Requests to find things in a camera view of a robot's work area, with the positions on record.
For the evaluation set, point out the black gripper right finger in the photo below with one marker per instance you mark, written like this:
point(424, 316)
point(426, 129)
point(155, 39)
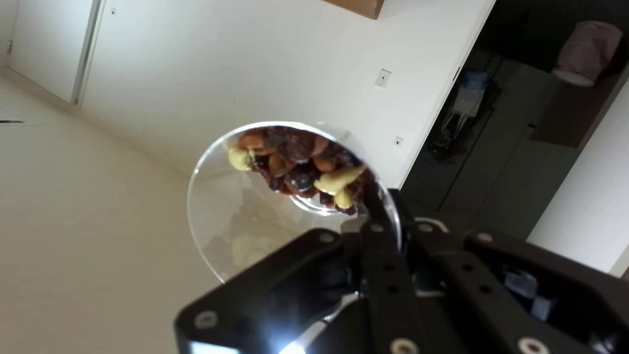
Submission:
point(472, 288)

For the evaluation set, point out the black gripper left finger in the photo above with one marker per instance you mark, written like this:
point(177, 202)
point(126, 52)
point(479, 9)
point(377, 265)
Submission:
point(275, 283)

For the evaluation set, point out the clear cup with nuts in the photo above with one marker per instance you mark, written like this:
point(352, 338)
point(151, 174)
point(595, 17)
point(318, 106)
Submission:
point(295, 165)

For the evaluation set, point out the pinkish cloth bundle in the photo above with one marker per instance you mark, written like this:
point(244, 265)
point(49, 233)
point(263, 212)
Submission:
point(586, 50)

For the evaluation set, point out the brown leather sofa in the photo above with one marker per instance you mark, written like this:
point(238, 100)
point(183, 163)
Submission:
point(356, 7)

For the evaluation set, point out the white interior door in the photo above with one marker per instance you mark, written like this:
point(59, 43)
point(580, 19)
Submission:
point(51, 47)

